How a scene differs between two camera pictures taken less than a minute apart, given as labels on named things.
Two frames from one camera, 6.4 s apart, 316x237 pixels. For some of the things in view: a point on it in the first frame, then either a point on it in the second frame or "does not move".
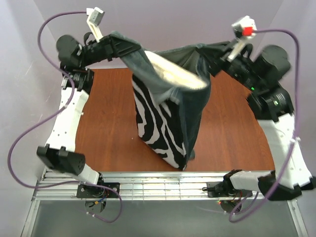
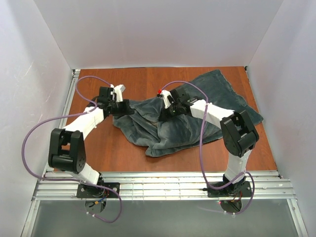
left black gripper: [109, 47] -> [125, 107]
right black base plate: [221, 189] does not move
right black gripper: [220, 60] -> [167, 113]
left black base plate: [85, 191] does not move
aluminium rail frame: [62, 186] does not move
